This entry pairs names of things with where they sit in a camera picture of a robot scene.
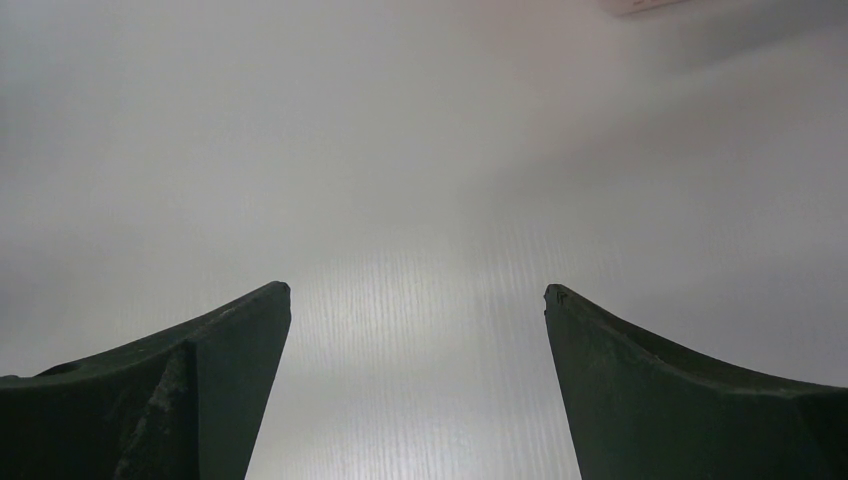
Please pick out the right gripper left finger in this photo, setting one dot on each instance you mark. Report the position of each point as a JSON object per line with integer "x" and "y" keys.
{"x": 184, "y": 403}

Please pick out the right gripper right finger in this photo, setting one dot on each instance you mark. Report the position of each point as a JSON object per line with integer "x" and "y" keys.
{"x": 640, "y": 406}

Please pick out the white plastic laundry basket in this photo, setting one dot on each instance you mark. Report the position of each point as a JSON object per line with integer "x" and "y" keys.
{"x": 628, "y": 7}

